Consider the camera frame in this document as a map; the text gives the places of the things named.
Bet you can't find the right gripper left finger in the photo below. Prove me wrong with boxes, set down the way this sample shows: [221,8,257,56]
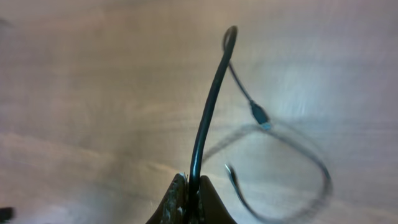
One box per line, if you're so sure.
[146,173,187,224]

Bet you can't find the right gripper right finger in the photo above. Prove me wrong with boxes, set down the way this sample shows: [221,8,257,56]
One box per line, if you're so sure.
[200,175,236,224]

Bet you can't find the black usb cable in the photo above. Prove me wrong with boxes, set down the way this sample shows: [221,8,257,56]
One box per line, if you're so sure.
[186,25,333,224]

